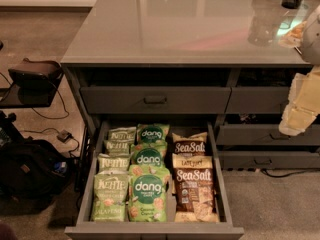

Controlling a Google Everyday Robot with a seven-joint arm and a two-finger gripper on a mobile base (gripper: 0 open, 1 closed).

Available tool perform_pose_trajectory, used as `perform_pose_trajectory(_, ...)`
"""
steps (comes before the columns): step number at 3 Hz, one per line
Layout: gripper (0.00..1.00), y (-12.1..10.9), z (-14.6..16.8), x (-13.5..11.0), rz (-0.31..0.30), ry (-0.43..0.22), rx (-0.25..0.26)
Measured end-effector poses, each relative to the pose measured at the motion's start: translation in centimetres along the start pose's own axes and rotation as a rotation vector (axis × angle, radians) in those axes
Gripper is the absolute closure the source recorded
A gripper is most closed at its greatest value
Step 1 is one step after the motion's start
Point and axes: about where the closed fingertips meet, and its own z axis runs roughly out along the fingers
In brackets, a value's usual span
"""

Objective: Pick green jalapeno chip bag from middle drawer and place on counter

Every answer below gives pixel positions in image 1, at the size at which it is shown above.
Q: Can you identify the green Kettle jalapeno bag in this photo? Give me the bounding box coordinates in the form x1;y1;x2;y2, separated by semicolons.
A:
91;174;128;222

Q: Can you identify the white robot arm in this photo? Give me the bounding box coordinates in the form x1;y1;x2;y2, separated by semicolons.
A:
279;6;320;136

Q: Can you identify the grey top right drawer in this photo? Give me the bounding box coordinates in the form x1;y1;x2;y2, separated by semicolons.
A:
226;87;289;114

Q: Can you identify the grey middle right drawer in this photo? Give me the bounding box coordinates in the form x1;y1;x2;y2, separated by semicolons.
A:
216;124;320;146

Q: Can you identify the grey bottom right drawer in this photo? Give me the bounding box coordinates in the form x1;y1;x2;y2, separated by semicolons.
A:
218;151;320;169

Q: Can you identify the grey cabinet counter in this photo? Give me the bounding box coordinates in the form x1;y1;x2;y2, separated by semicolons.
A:
60;0;320;240

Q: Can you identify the rear brown sea salt bag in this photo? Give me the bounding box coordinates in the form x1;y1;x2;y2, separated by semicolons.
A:
172;132;208;156

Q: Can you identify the brown sea salt bag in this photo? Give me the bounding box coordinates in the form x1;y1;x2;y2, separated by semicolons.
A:
172;132;208;156
172;154;219;222

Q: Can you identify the front brown sea salt bag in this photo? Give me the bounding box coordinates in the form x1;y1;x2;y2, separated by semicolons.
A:
172;154;219;222

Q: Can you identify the rear green Dang chip bag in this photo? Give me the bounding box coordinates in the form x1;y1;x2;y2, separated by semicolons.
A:
137;124;170;143

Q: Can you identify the green dang chip bag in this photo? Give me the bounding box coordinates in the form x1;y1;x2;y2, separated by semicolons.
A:
131;143;167;167
137;124;170;143
128;165;170;222

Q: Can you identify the middle green Dang chip bag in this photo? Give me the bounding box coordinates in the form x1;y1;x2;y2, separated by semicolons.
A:
131;143;167;167

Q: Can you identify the front green Dang chip bag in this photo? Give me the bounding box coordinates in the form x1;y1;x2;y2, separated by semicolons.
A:
128;165;170;222

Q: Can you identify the rear green Kettle bag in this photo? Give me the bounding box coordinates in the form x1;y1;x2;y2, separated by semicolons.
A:
108;127;136;142

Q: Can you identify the grey top left drawer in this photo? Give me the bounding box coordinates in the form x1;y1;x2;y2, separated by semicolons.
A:
80;86;231;114

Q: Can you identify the open grey middle drawer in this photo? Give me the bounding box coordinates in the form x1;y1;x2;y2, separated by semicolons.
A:
65;120;244;240

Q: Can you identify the black power adapter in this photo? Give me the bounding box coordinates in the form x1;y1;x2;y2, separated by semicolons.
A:
57;130;72;143

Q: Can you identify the dark box on stand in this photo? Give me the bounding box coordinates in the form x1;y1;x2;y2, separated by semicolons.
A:
8;58;63;107

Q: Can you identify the black backpack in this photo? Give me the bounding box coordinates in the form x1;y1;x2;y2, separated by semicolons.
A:
0;140;72;199

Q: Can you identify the black cable under cabinet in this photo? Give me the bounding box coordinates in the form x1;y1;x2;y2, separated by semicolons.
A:
260;168;320;179

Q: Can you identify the black floor cable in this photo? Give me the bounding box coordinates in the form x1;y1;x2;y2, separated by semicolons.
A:
0;72;81;158

